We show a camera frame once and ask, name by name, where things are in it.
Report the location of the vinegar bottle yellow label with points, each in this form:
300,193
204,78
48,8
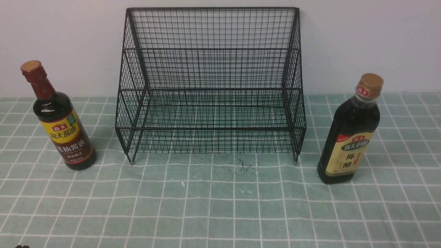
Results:
352,128

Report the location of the dark soy sauce bottle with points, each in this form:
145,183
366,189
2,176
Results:
59,119

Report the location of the green checkered tablecloth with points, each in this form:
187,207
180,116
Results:
223,200

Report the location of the black wire mesh rack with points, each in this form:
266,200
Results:
211,80

